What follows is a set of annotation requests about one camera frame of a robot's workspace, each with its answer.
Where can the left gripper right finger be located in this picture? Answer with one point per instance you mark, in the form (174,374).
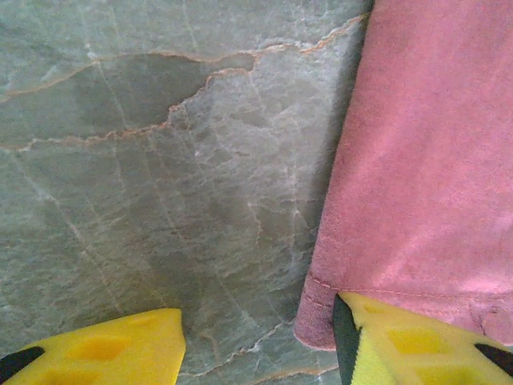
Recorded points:
(413,353)

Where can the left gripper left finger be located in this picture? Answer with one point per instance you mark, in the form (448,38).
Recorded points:
(120,353)

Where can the maroon printed t-shirt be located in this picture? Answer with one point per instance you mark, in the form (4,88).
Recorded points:
(421,160)

